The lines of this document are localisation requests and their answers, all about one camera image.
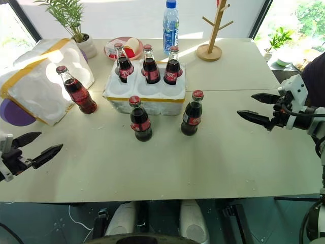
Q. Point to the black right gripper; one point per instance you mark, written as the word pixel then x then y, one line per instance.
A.
pixel 280 114

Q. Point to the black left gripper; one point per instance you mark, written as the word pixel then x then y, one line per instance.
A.
pixel 14 158

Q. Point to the dark rounded robot base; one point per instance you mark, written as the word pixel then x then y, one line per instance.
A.
pixel 142 239

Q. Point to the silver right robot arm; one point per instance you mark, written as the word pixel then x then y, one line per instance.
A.
pixel 316 122

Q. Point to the white foam lid, yellow tape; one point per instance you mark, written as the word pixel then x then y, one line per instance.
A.
pixel 33 84

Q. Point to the glass cola bottle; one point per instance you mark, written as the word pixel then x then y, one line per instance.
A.
pixel 80 95
pixel 140 122
pixel 151 69
pixel 124 69
pixel 191 117
pixel 171 72

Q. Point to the white foam bottle tray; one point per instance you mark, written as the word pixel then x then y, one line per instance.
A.
pixel 149 96

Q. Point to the large purple ball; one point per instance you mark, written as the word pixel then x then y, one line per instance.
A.
pixel 14 115

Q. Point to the green bowl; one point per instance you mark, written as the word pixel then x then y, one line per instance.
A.
pixel 283 62

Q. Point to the woven brown basket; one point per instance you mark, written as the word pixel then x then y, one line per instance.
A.
pixel 302 65

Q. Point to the dark rounded shape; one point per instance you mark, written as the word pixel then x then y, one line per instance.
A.
pixel 314 78

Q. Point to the small plant in white pot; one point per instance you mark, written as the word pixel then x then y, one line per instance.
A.
pixel 275 42

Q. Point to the wooden mug tree stand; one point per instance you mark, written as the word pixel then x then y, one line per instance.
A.
pixel 215 28

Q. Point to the white robot leg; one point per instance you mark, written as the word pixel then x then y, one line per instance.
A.
pixel 193 221
pixel 122 218

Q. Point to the green plant in white pot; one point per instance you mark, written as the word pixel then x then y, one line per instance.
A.
pixel 85 44

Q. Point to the blue plastic water bottle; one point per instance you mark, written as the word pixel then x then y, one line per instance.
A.
pixel 170 30

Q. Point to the red toy food piece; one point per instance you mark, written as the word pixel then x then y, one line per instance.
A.
pixel 130 52

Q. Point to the pink plate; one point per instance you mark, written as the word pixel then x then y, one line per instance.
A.
pixel 137 56

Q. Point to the beige toy bread slice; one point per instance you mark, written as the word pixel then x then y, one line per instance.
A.
pixel 134 44

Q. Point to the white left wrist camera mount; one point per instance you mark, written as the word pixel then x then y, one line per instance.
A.
pixel 5 143

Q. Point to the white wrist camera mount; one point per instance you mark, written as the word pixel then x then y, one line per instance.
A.
pixel 295 87
pixel 5 143

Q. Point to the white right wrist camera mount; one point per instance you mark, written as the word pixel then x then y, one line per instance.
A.
pixel 295 87

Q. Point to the black window frame post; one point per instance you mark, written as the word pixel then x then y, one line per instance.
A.
pixel 261 17
pixel 24 19

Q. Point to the black table leg frame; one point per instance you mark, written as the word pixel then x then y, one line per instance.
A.
pixel 101 223
pixel 236 221

